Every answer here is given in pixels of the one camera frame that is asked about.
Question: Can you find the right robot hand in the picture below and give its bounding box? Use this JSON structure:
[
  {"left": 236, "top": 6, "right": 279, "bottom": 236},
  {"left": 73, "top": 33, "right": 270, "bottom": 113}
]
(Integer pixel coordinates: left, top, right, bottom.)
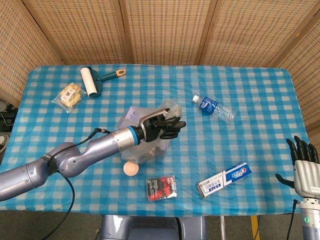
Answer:
[{"left": 275, "top": 135, "right": 320, "bottom": 200}]

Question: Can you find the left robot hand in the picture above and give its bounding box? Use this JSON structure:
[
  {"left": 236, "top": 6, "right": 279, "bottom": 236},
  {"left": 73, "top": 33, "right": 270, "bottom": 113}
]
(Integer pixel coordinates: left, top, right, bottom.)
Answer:
[{"left": 138, "top": 107, "right": 187, "bottom": 144}]

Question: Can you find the translucent plastic bag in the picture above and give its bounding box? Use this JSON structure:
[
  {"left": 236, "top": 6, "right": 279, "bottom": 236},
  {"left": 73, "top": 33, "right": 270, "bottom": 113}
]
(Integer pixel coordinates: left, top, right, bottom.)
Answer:
[{"left": 118, "top": 99, "right": 182, "bottom": 165}]

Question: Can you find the gray robot base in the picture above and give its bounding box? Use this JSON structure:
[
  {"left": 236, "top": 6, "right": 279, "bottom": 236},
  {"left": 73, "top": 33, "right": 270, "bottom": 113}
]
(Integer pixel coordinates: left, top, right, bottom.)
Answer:
[{"left": 99, "top": 214, "right": 208, "bottom": 240}]

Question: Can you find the blue white checkered tablecloth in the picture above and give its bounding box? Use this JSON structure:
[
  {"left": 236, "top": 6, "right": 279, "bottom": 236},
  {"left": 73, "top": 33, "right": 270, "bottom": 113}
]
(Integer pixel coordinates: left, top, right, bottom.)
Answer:
[{"left": 0, "top": 64, "right": 320, "bottom": 218}]

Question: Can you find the bagged snack packet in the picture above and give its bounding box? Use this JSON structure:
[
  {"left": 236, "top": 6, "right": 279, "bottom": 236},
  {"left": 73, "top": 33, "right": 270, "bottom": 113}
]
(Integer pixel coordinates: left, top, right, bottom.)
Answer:
[{"left": 51, "top": 82, "right": 86, "bottom": 114}]

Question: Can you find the beige round ball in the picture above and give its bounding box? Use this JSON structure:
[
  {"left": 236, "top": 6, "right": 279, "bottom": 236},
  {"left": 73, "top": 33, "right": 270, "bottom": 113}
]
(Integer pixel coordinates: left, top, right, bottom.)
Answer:
[{"left": 123, "top": 160, "right": 140, "bottom": 177}]

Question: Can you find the plastic water bottle blue label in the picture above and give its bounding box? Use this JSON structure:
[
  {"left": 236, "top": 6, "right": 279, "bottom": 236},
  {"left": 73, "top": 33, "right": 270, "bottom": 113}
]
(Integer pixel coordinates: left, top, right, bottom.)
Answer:
[{"left": 192, "top": 94, "right": 237, "bottom": 123}]

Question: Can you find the red and black snack packet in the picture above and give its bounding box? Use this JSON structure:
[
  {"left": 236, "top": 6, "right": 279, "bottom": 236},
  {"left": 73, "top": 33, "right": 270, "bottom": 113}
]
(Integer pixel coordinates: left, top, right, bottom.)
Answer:
[{"left": 146, "top": 175, "right": 178, "bottom": 202}]

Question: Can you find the toothpaste box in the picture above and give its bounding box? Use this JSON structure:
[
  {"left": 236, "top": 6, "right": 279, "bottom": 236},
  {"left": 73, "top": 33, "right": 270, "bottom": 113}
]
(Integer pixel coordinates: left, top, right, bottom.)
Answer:
[{"left": 196, "top": 161, "right": 253, "bottom": 199}]

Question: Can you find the woven bamboo folding screen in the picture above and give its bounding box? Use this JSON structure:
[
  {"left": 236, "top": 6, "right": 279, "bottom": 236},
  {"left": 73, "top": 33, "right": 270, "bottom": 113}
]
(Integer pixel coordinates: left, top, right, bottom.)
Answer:
[{"left": 0, "top": 0, "right": 320, "bottom": 136}]

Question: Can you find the electronics clutter beside table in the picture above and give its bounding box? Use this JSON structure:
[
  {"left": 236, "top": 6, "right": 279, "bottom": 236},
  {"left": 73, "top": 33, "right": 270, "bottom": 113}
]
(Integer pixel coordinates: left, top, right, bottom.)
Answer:
[{"left": 0, "top": 98, "right": 18, "bottom": 153}]

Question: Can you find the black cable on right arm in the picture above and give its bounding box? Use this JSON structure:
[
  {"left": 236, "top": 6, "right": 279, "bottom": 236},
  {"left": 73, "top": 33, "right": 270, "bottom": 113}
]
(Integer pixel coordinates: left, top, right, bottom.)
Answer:
[{"left": 286, "top": 198, "right": 301, "bottom": 240}]

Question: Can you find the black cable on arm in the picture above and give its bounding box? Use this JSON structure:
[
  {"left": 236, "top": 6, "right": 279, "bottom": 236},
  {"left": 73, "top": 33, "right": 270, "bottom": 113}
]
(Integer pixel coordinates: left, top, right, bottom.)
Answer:
[
  {"left": 39, "top": 127, "right": 111, "bottom": 240},
  {"left": 286, "top": 198, "right": 301, "bottom": 240}
]

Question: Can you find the lint roller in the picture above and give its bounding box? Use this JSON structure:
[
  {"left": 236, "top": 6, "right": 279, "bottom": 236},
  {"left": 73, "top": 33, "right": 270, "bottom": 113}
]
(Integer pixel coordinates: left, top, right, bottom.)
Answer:
[{"left": 80, "top": 66, "right": 127, "bottom": 99}]

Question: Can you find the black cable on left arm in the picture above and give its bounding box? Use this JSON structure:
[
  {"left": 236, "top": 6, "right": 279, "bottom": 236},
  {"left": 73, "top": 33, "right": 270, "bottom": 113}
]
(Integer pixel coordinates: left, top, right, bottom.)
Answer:
[{"left": 39, "top": 127, "right": 111, "bottom": 240}]

